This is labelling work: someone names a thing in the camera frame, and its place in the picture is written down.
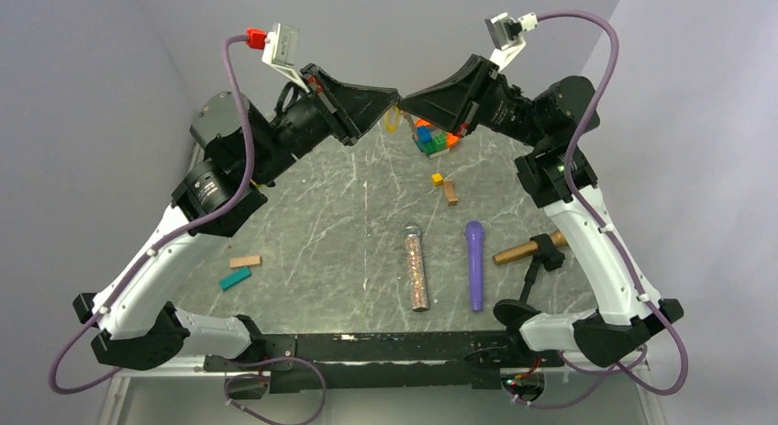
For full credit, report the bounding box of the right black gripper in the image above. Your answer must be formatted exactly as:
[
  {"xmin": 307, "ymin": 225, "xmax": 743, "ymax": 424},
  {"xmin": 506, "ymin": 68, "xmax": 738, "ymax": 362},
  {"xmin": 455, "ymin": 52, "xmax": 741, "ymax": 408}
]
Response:
[{"xmin": 400, "ymin": 52, "xmax": 550, "ymax": 149}]

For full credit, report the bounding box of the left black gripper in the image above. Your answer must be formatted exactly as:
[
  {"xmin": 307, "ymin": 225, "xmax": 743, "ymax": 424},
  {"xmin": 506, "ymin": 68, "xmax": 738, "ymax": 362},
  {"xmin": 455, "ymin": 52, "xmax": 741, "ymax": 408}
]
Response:
[{"xmin": 250, "ymin": 65, "xmax": 403, "ymax": 187}]

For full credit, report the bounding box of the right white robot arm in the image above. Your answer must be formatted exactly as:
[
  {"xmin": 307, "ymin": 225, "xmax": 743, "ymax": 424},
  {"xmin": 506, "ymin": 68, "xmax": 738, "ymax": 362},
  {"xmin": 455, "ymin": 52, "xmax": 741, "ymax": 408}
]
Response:
[{"xmin": 399, "ymin": 55, "xmax": 684, "ymax": 367}]

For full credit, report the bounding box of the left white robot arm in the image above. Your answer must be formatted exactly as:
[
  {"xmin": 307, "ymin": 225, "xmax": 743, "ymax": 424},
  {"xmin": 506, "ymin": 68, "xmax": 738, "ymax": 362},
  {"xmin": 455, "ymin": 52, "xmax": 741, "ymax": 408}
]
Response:
[{"xmin": 73, "ymin": 64, "xmax": 400, "ymax": 371}]

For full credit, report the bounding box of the orange horseshoe with lego blocks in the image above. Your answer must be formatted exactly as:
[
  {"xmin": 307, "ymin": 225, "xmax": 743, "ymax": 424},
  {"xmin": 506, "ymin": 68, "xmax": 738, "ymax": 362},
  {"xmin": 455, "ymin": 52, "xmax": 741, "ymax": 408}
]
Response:
[{"xmin": 412, "ymin": 119, "xmax": 460, "ymax": 158}]

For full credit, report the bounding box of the small tan wooden block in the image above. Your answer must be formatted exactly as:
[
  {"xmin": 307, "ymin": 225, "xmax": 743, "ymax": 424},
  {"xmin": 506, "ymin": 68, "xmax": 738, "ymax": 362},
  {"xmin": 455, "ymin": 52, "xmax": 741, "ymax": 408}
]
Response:
[{"xmin": 442, "ymin": 178, "xmax": 459, "ymax": 207}]

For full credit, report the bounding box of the purple microphone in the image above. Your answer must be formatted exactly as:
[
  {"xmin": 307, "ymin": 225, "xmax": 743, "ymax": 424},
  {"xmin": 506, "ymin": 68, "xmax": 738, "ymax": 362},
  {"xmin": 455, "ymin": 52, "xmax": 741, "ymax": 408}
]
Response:
[{"xmin": 464, "ymin": 220, "xmax": 484, "ymax": 312}]

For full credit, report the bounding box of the glitter microphone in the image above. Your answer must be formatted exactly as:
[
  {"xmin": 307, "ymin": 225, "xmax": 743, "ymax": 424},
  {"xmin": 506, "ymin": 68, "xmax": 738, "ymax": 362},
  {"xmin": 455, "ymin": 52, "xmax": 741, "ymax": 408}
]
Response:
[{"xmin": 403, "ymin": 222, "xmax": 429, "ymax": 312}]

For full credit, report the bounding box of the gold microphone on stand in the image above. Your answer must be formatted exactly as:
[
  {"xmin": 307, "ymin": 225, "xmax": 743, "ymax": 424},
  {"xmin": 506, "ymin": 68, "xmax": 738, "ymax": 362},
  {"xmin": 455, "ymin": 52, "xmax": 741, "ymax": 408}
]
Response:
[{"xmin": 492, "ymin": 230, "xmax": 568, "ymax": 265}]

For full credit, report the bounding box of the teal wooden block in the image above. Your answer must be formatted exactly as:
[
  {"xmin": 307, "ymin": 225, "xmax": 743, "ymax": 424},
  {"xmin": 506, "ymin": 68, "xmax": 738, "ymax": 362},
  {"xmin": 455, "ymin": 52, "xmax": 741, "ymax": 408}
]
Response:
[{"xmin": 218, "ymin": 266, "xmax": 251, "ymax": 291}]

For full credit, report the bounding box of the black microphone stand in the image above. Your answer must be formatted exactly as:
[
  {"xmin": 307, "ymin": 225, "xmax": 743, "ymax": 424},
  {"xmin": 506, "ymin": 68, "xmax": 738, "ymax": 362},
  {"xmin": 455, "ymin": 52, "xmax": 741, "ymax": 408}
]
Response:
[{"xmin": 493, "ymin": 246, "xmax": 565, "ymax": 328}]

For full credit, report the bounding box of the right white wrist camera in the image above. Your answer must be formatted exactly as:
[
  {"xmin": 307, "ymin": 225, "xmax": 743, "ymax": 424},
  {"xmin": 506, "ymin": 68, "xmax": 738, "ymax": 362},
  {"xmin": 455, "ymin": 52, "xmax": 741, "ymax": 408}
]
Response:
[{"xmin": 484, "ymin": 12, "xmax": 539, "ymax": 72}]

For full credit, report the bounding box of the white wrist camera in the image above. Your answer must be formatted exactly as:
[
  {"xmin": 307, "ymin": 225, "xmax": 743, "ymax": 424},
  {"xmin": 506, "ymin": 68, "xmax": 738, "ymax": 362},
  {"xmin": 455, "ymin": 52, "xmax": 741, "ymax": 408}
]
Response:
[
  {"xmin": 246, "ymin": 23, "xmax": 308, "ymax": 92},
  {"xmin": 484, "ymin": 12, "xmax": 539, "ymax": 72}
]

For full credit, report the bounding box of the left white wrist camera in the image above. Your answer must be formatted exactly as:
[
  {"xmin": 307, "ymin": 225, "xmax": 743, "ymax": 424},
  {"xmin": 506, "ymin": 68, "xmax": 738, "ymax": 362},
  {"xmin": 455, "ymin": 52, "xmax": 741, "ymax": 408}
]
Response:
[{"xmin": 246, "ymin": 23, "xmax": 308, "ymax": 92}]

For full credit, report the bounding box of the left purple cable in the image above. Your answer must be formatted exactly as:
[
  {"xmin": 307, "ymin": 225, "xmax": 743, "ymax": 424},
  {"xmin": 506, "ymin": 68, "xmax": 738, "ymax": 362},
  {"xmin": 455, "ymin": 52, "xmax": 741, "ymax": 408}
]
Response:
[{"xmin": 48, "ymin": 34, "xmax": 253, "ymax": 396}]

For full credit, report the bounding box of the black front rail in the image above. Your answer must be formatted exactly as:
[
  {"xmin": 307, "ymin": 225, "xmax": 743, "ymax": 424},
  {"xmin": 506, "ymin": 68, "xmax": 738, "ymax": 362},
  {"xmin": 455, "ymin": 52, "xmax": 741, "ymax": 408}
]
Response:
[{"xmin": 203, "ymin": 330, "xmax": 566, "ymax": 394}]

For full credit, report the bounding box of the purple cable under table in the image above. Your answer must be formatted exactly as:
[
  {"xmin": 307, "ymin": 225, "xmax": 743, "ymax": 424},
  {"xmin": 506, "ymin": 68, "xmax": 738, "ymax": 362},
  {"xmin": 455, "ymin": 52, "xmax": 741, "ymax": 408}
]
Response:
[{"xmin": 223, "ymin": 356, "xmax": 329, "ymax": 425}]

